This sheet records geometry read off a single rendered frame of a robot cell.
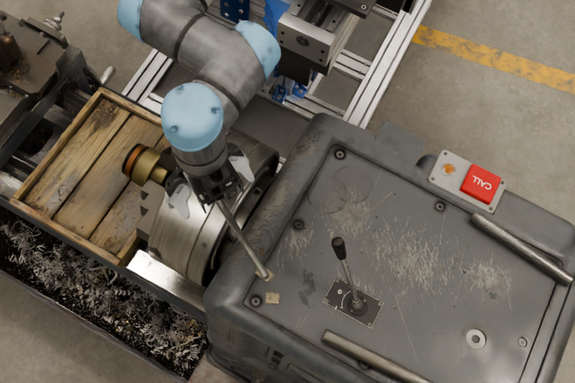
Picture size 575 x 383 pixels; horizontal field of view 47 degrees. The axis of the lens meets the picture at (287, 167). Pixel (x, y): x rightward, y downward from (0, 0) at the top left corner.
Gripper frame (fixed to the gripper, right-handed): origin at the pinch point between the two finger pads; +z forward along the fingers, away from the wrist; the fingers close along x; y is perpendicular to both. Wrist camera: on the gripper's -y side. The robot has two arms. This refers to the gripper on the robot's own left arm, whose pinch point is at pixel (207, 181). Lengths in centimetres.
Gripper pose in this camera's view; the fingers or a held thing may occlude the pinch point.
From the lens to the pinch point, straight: 113.6
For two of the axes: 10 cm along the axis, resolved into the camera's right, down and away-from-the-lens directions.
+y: 5.2, 8.1, -2.6
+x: 8.5, -4.9, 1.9
